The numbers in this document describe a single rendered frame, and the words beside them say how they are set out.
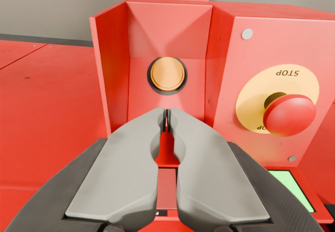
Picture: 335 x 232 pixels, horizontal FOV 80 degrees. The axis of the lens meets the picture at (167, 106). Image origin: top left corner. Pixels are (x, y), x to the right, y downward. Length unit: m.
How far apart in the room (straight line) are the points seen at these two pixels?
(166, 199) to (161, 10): 0.19
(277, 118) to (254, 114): 0.03
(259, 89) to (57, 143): 0.34
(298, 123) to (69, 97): 0.47
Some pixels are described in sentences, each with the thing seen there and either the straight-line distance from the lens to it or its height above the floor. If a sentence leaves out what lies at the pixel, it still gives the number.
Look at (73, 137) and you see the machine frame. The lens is 0.41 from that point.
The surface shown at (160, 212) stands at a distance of 0.20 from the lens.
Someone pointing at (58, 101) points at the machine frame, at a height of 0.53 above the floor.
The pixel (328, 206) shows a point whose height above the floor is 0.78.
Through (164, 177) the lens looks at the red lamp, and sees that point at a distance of 0.22.
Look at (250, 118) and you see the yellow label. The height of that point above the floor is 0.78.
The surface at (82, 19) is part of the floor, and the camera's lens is 1.01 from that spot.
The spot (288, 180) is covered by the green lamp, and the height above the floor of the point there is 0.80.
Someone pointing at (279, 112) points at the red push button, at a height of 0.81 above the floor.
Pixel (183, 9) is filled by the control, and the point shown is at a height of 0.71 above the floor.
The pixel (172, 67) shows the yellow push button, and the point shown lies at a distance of 0.23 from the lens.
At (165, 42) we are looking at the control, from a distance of 0.24.
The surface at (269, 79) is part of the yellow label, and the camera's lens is 0.19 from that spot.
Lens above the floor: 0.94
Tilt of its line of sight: 58 degrees down
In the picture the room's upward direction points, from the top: 180 degrees clockwise
